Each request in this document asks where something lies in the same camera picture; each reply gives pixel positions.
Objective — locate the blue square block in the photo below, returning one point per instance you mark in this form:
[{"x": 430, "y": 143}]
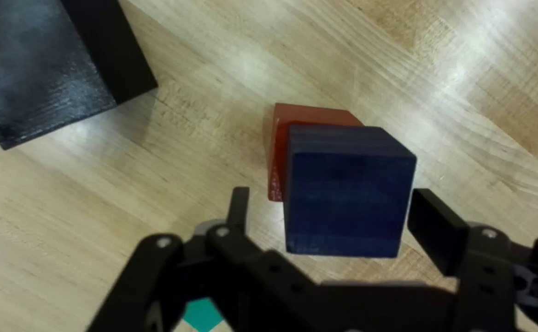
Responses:
[{"x": 344, "y": 204}]

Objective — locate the orange square block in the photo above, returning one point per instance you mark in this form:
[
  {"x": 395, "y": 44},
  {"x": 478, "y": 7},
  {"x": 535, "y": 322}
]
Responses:
[{"x": 277, "y": 154}]

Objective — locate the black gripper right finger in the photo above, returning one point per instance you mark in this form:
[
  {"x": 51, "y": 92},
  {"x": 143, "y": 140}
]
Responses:
[{"x": 502, "y": 289}]

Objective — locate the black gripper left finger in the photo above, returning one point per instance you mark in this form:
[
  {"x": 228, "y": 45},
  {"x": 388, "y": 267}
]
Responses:
[{"x": 178, "y": 270}]

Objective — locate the green square block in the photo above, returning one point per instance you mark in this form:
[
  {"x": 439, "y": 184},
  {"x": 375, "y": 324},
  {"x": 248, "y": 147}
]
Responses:
[{"x": 204, "y": 315}]

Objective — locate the black square block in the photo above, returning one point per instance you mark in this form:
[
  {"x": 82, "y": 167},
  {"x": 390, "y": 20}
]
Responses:
[{"x": 42, "y": 68}]

